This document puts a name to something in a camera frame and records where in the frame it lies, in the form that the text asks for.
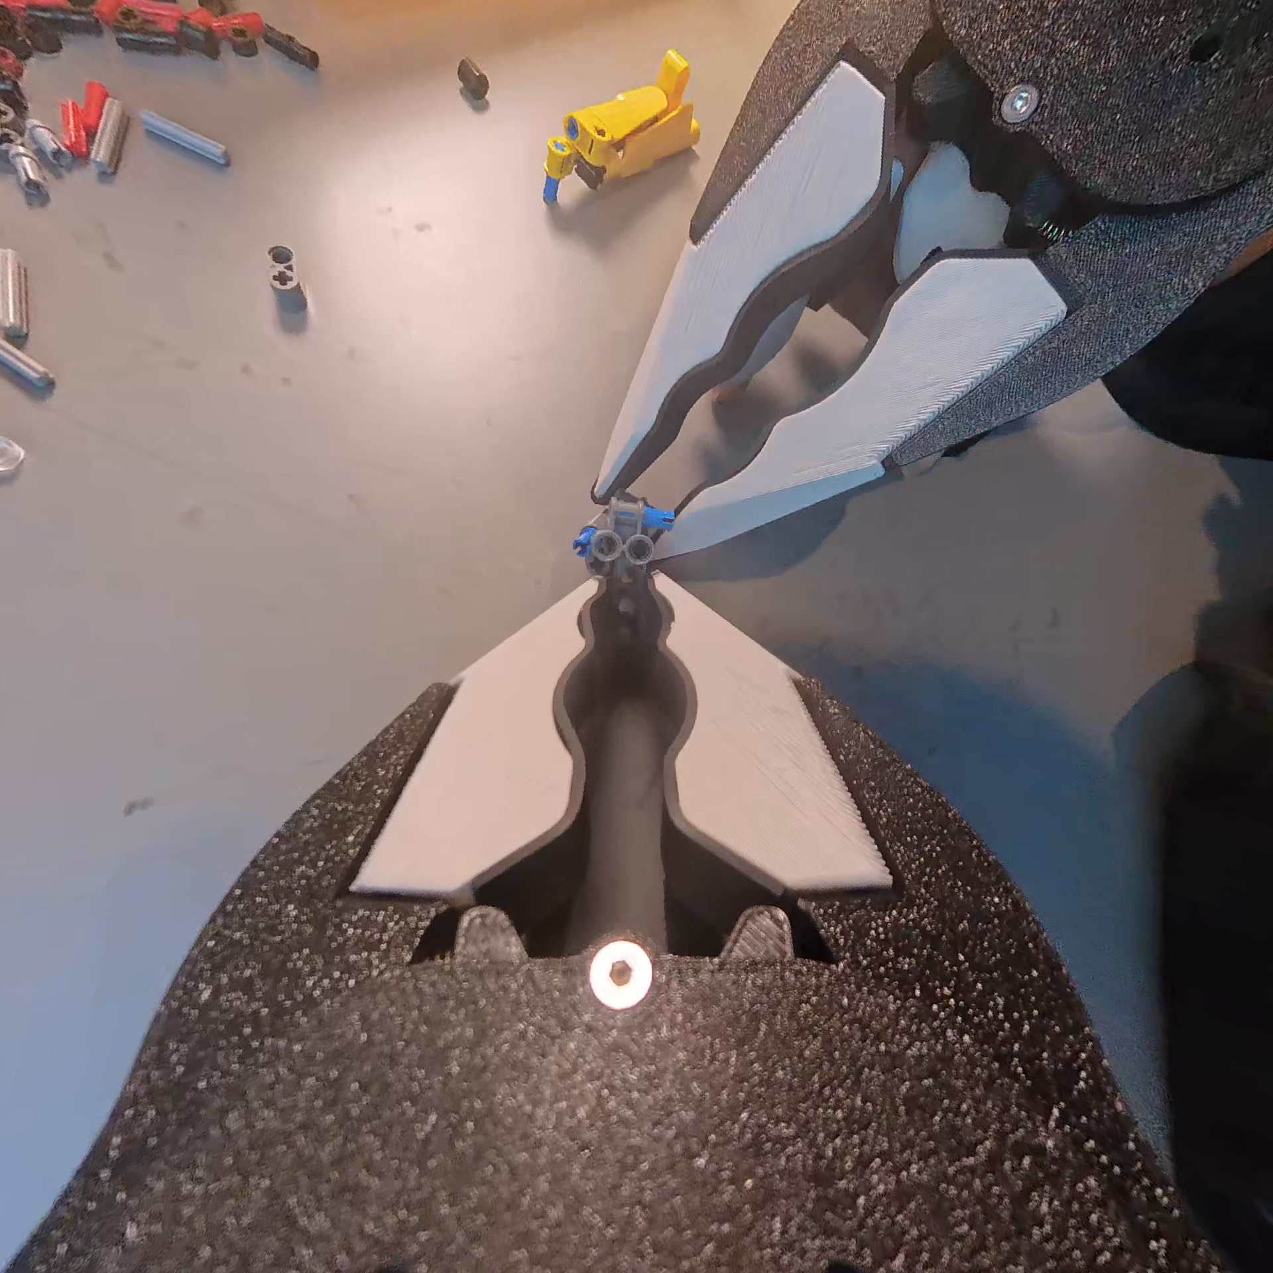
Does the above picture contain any grey desk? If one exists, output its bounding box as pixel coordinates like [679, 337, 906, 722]
[0, 0, 1273, 1236]

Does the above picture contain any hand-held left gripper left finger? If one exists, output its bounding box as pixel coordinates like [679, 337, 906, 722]
[350, 578, 606, 961]

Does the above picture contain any pile of small connector pins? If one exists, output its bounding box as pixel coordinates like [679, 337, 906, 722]
[0, 0, 321, 202]

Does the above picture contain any person's black hoodie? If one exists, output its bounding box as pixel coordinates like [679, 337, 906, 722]
[1114, 598, 1273, 1273]

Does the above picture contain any grey bent beam assembly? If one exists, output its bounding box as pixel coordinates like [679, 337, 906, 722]
[569, 528, 663, 648]

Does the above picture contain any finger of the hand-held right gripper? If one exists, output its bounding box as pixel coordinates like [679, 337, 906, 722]
[591, 60, 895, 504]
[651, 255, 1070, 561]

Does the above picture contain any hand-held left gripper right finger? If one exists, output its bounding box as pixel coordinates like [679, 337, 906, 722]
[648, 578, 894, 961]

